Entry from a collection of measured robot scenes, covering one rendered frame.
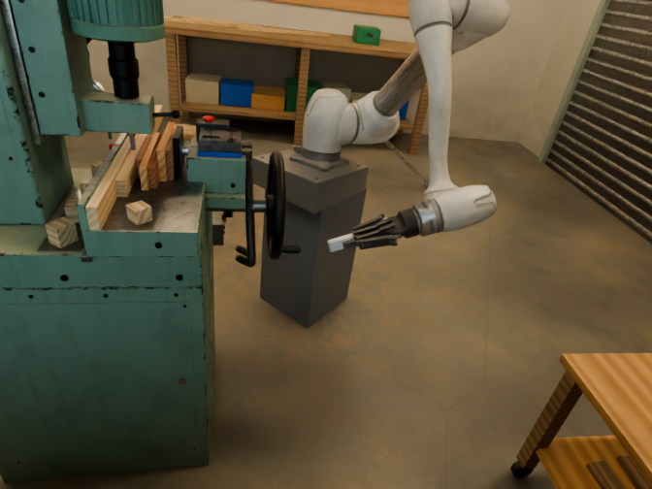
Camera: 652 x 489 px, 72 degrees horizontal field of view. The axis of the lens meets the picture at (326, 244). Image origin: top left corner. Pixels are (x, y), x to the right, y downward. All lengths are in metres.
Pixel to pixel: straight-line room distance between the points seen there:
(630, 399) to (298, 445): 0.98
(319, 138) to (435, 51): 0.60
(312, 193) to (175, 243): 0.78
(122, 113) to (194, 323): 0.51
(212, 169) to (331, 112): 0.71
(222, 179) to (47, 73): 0.40
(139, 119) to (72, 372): 0.64
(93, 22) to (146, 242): 0.42
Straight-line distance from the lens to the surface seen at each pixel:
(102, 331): 1.19
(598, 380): 1.43
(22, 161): 1.12
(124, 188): 1.04
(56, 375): 1.32
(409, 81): 1.61
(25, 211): 1.18
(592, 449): 1.76
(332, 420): 1.72
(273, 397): 1.76
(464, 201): 1.18
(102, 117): 1.12
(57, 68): 1.07
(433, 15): 1.31
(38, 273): 1.12
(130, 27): 1.01
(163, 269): 1.05
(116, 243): 0.94
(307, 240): 1.77
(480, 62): 4.87
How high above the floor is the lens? 1.37
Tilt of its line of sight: 32 degrees down
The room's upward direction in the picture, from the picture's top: 8 degrees clockwise
